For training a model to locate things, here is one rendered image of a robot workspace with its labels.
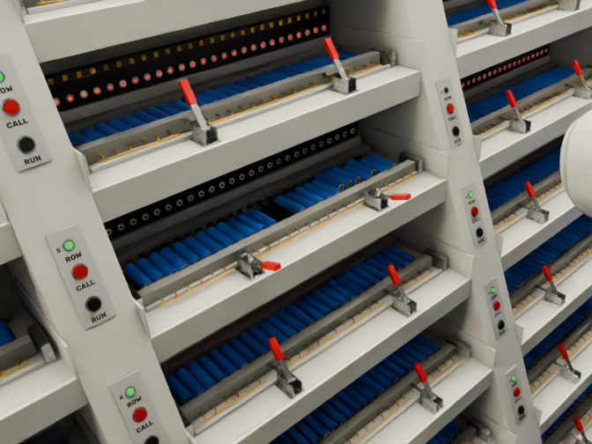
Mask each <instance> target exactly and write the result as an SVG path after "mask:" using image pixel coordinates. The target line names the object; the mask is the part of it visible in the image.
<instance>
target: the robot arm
mask: <svg viewBox="0 0 592 444"><path fill-rule="evenodd" d="M560 175H561V180H562V183H563V186H564V189H565V192H566V193H567V194H568V196H569V197H570V199H571V201H572V203H573V205H574V206H575V207H577V208H578V209H579V210H580V211H581V212H583V213H584V214H586V215H587V216H589V217H590V218H592V109H591V110H590V111H588V112H587V113H586V114H584V115H583V116H581V117H580V118H578V119H577V120H576V121H574V122H573V123H572V124H571V125H570V126H569V128H568V130H567V132H566V134H565V136H564V139H563V143H562V146H561V152H560Z"/></svg>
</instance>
